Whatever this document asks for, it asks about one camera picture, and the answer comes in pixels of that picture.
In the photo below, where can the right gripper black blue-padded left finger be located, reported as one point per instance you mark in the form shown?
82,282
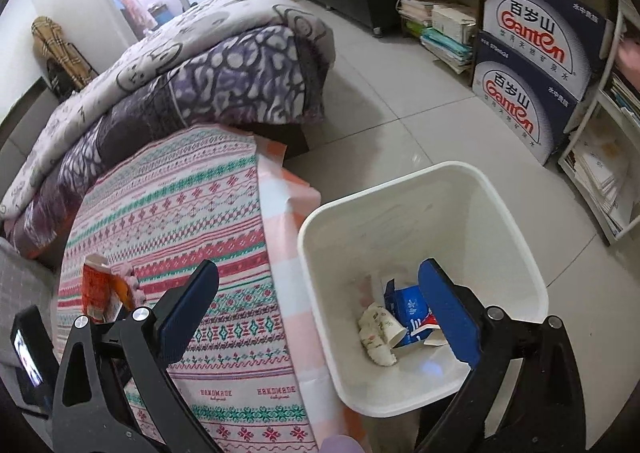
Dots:
114,392

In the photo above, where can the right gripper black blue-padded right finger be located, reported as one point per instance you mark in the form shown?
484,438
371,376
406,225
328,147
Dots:
523,392

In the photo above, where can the red paper cup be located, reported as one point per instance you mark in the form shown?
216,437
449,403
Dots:
99,299

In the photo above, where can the white floral paper cup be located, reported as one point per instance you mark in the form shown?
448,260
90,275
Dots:
379,334

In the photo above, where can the blue milk carton trash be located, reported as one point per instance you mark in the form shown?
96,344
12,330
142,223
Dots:
409,308

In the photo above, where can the black phone with screen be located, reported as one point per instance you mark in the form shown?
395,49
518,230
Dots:
34,349

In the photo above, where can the orange plush toy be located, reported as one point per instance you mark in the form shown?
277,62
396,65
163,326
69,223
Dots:
123,292

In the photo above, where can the pink fluffy yarn item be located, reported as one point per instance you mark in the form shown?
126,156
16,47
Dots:
126,272

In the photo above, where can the patterned striped bed cover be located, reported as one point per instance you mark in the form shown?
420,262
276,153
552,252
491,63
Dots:
191,197

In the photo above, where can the pink checked bed sheet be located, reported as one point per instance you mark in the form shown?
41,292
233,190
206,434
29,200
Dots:
285,202

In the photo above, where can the lower Ganten water carton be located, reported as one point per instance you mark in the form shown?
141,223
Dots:
539,111

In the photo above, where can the ganten water carton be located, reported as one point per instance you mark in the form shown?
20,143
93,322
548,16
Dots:
539,111
565,38

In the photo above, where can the purple patterned quilt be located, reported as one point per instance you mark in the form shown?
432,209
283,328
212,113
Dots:
262,79

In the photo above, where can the plaid tan bag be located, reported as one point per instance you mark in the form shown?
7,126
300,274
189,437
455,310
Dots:
67,68

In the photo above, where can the upper Ganten water carton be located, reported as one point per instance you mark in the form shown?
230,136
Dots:
565,38

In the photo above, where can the stack of books on floor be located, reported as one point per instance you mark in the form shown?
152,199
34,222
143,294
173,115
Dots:
445,29

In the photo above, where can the white wire rack shelf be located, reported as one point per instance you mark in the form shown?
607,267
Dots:
602,158

